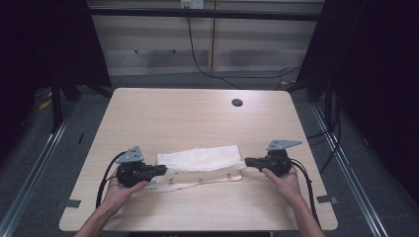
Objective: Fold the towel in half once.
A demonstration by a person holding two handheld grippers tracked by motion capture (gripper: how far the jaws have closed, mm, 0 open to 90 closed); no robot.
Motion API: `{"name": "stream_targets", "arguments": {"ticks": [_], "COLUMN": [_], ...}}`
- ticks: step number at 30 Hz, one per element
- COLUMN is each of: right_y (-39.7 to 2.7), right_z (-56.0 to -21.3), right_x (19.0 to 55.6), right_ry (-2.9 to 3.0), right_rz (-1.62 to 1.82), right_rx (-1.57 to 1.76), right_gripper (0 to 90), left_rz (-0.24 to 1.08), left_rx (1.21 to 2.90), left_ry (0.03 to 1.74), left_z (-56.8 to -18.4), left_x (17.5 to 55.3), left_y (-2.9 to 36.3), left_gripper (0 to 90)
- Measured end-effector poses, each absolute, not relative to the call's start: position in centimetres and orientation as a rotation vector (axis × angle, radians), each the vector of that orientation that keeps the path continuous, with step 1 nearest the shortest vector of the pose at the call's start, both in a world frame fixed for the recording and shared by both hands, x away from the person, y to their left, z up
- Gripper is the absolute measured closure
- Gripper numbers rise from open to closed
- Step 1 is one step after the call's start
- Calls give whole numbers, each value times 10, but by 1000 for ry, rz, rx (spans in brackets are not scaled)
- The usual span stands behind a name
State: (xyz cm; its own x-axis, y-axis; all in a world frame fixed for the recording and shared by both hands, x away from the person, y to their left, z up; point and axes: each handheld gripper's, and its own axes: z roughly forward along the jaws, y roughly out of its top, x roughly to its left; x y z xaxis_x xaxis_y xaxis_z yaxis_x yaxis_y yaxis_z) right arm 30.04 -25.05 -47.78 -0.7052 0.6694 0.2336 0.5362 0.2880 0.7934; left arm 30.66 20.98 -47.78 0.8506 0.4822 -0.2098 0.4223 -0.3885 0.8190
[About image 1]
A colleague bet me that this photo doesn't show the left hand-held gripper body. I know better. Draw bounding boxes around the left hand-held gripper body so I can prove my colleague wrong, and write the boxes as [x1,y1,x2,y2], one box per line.
[115,145,156,189]

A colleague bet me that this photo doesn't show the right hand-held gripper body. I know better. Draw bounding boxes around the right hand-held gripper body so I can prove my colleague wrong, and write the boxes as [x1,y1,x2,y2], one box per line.
[260,139,303,178]

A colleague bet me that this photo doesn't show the white towel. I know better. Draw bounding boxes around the white towel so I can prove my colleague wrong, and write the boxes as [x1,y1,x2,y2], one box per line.
[145,144,248,194]

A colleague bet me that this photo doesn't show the person's right hand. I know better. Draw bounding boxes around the person's right hand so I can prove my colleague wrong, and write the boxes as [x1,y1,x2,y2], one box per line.
[261,165,303,204]

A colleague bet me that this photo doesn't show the person's left hand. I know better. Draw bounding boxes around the person's left hand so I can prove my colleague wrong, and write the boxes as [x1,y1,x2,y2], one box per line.
[104,168,149,212]

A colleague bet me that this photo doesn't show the grey tape piece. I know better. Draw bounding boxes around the grey tape piece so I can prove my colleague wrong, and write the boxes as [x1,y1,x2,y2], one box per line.
[315,195,339,205]
[55,198,82,209]

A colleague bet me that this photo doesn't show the black metal stand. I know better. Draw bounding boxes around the black metal stand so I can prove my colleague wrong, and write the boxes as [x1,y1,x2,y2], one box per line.
[50,83,64,134]

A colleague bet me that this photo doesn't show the yellow floor tape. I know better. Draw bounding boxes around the yellow floor tape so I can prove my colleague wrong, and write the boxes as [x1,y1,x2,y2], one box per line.
[37,92,53,112]

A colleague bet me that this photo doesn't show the light wooden cabinet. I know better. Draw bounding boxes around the light wooden cabinet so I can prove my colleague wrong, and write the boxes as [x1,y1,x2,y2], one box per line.
[86,0,326,78]

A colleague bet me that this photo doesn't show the black curtain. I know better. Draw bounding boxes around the black curtain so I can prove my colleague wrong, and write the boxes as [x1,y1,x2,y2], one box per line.
[0,0,113,162]
[286,0,419,206]

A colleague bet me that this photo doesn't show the black horizontal bar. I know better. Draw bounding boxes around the black horizontal bar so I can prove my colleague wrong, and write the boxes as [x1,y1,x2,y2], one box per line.
[88,7,323,23]

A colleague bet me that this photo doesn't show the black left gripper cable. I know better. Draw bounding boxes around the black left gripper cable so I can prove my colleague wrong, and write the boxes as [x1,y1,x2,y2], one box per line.
[95,150,128,209]

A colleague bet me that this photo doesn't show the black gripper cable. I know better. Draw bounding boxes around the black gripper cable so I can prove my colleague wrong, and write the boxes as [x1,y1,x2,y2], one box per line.
[289,157,322,229]
[95,150,128,209]

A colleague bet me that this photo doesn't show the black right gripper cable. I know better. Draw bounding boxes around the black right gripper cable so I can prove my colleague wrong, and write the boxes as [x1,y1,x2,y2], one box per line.
[289,157,322,229]

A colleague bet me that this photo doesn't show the black floor cables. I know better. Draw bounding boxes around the black floor cables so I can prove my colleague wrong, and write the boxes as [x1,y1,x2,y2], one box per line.
[305,88,343,176]

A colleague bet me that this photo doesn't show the metal floor rail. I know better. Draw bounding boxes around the metal floor rail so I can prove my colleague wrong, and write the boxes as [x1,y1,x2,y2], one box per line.
[0,105,78,237]
[310,102,390,237]

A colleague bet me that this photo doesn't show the long black wall cable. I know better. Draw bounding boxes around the long black wall cable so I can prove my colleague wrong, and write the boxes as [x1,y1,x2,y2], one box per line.
[186,16,301,91]

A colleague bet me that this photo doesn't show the dark cabinet handle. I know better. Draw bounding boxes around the dark cabinet handle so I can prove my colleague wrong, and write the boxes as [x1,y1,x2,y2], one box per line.
[133,48,178,56]

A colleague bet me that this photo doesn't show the white wall socket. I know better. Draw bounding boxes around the white wall socket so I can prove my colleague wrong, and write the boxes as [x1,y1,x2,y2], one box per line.
[179,0,206,10]

